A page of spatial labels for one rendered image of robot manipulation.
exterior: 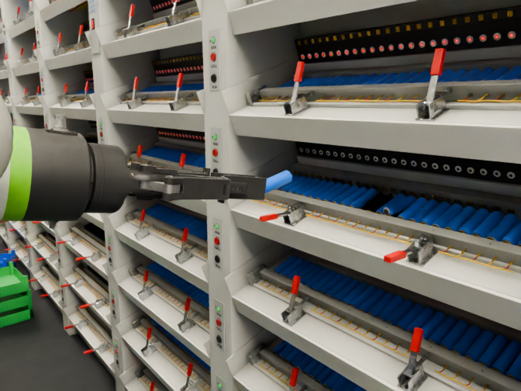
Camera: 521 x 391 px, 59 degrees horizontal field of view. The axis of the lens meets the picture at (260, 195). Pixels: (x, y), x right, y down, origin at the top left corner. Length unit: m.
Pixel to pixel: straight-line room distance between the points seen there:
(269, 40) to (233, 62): 0.11
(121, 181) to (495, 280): 0.47
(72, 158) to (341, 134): 0.42
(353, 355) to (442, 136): 0.40
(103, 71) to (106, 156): 1.10
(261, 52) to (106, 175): 0.60
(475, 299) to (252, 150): 0.56
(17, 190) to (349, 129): 0.47
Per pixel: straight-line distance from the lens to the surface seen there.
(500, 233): 0.71
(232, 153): 0.97
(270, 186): 0.63
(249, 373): 1.14
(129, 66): 1.62
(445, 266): 0.68
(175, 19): 1.19
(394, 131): 0.67
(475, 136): 0.61
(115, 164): 0.50
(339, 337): 0.87
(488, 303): 0.65
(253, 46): 1.01
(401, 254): 0.64
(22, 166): 0.46
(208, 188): 0.53
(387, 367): 0.81
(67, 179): 0.47
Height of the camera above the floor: 1.13
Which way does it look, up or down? 12 degrees down
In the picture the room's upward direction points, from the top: straight up
